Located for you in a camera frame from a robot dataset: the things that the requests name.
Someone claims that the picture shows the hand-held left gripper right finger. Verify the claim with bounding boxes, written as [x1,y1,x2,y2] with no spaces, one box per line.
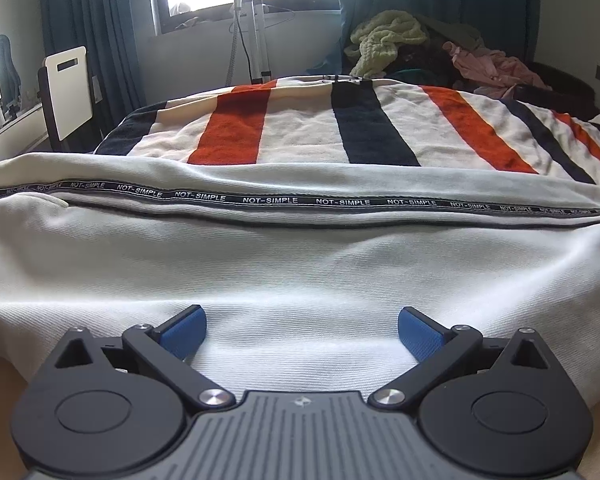
[369,306,551,408]

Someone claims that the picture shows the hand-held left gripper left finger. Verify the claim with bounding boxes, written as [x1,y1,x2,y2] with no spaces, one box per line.
[52,304,236,408]

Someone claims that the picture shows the white pants with black tape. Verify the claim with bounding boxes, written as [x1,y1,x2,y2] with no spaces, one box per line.
[0,152,600,411]

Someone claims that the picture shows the dark clothes pile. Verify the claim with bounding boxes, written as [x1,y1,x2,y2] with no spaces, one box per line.
[395,15,483,86]

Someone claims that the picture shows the striped blanket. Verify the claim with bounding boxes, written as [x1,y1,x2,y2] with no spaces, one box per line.
[0,77,600,461]

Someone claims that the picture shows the white dressing table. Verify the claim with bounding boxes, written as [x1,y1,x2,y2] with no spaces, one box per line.
[0,102,48,171]

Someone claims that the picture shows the white and black chair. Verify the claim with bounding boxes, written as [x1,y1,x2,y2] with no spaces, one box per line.
[37,46,103,153]

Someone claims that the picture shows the dark armchair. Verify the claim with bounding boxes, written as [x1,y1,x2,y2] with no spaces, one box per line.
[510,61,600,121]

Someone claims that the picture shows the yellow-green knit blanket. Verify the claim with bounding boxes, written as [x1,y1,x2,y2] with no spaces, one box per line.
[344,10,428,80]

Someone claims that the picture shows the garment steamer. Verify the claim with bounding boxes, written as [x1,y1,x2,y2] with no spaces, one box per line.
[219,0,296,86]

